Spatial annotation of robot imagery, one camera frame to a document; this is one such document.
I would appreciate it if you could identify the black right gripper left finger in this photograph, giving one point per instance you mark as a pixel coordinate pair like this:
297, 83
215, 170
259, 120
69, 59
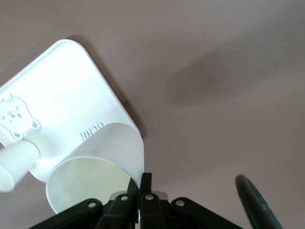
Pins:
119, 210

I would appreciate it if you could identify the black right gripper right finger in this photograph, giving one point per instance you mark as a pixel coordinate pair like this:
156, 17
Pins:
152, 212

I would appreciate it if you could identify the white plastic cup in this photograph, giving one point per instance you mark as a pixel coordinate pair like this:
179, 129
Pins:
16, 159
119, 148

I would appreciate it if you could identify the white bear print tray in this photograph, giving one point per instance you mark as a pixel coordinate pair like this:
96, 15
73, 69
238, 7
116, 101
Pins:
64, 90

